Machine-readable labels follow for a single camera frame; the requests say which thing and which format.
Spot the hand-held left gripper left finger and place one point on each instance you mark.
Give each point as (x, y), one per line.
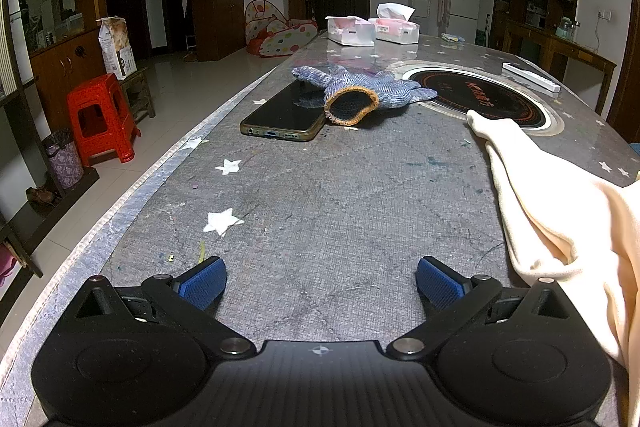
(202, 284)

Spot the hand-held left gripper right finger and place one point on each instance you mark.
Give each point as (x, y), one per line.
(440, 284)

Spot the cream sweatshirt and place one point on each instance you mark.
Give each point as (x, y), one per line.
(550, 217)

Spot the grey star-print tablecloth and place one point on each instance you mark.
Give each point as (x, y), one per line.
(325, 207)

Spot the trash bin with purple bag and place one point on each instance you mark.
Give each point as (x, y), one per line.
(65, 162)

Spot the brown shoes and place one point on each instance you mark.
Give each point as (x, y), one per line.
(40, 196)

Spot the black smartphone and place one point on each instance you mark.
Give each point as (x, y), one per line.
(280, 112)

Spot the round black induction cooktop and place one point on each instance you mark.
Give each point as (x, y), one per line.
(480, 94)

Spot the blue knit work glove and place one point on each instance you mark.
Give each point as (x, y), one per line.
(370, 87)

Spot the small wooden stool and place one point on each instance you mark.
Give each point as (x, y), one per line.
(137, 79)

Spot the red plastic stool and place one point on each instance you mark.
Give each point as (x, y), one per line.
(100, 92)

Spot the white remote control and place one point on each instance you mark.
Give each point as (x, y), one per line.
(530, 78)

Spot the white printed paper sack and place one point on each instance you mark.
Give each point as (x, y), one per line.
(117, 52)

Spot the polka-dot play tent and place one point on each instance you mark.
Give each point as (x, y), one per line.
(285, 39)

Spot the white tissue box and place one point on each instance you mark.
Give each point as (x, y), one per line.
(397, 29)

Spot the large wooden display cabinet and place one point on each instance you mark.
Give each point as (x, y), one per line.
(65, 62)

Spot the white box of pink wipes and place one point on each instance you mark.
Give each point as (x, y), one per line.
(350, 32)

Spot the wooden side desk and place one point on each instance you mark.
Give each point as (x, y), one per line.
(575, 47)

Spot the white water dispenser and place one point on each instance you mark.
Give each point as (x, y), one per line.
(420, 9)

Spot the white refrigerator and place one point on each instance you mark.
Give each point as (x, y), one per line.
(462, 2)

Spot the glass jar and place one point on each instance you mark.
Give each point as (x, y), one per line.
(564, 29)

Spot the white wall socket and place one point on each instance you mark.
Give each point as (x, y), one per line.
(604, 15)

